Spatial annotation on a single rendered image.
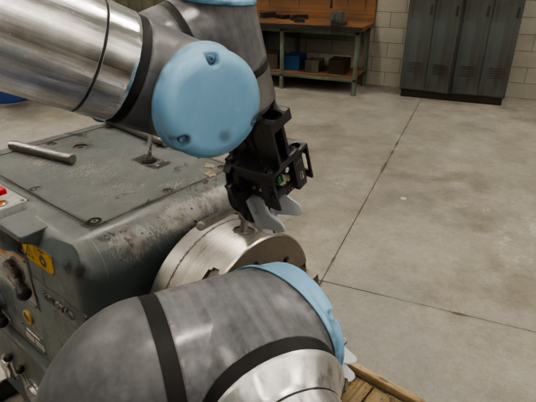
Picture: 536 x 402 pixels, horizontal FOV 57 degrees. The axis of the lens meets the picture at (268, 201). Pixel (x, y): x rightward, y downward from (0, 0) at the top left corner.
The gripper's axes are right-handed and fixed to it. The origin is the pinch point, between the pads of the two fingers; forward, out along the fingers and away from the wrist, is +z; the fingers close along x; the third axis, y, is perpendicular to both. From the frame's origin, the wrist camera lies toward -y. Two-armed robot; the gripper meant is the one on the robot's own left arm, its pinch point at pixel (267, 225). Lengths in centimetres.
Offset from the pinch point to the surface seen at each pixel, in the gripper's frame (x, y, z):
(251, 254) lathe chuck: 1.4, -7.7, 11.8
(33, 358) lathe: -31, -54, 39
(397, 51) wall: 546, -273, 275
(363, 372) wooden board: 8.2, 6.2, 47.5
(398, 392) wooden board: 8, 14, 48
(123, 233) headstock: -9.1, -26.2, 5.4
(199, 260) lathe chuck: -4.8, -13.5, 10.0
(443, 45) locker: 519, -196, 244
